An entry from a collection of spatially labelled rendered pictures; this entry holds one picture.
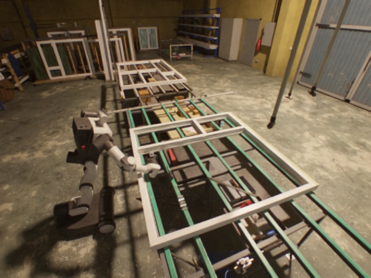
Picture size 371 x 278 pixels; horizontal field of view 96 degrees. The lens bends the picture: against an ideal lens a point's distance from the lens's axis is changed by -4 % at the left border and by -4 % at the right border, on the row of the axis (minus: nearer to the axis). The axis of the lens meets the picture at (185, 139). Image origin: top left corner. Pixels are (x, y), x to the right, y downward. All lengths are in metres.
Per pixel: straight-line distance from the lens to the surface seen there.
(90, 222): 2.49
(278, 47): 8.53
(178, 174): 2.10
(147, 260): 2.29
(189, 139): 2.07
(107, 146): 1.58
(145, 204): 1.47
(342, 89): 7.43
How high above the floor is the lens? 2.12
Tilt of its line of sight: 35 degrees down
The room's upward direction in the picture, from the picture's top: straight up
